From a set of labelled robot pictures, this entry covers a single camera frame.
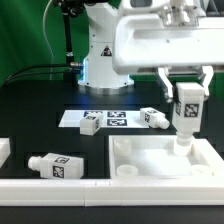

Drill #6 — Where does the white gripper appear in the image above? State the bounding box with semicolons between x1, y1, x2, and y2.
112;14;224;100

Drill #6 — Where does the white square tabletop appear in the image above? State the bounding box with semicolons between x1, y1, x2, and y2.
109;135;224;179

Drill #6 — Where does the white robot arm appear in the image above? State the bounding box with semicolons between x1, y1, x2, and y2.
78;0;224;101

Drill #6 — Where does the white sheet with markers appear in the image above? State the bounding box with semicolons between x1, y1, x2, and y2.
59;110;148;128

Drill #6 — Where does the white front fence bar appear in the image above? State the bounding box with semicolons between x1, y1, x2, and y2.
0;178;224;207

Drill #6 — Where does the white fence bar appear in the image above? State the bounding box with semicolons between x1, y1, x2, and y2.
0;178;224;207
0;138;10;168

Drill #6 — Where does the white left fence bar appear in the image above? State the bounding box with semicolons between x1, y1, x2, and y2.
0;138;10;168

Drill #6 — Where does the black cable pair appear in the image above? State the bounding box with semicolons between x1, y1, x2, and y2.
1;62;84;88

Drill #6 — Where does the black camera stand pole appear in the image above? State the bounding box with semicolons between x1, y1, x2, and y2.
53;0;84;88

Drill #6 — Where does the white thin cable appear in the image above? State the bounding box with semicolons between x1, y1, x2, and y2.
42;0;55;81

